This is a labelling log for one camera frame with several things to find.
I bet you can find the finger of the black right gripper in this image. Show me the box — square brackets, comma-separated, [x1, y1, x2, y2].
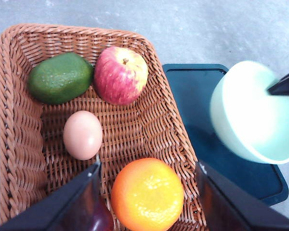
[267, 73, 289, 96]

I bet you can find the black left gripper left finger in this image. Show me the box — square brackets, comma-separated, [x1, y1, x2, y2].
[0, 163, 102, 231]

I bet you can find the light green ceramic bowl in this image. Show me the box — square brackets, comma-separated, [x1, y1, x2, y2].
[210, 61, 289, 165]

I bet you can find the beige egg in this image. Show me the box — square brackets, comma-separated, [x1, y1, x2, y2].
[63, 110, 103, 160]

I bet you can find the brown wicker basket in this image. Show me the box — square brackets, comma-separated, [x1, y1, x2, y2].
[0, 25, 205, 231]

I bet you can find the dark red plum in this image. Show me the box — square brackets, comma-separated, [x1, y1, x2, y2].
[92, 196, 115, 231]

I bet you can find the orange mandarin fruit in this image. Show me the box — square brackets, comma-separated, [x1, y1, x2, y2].
[111, 158, 184, 231]

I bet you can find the dark teal rectangular tray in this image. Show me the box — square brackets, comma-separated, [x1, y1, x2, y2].
[162, 64, 289, 207]

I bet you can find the green avocado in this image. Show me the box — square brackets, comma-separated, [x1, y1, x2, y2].
[28, 52, 93, 105]

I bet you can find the red yellow apple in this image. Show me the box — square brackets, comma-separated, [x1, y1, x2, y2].
[94, 46, 148, 105]

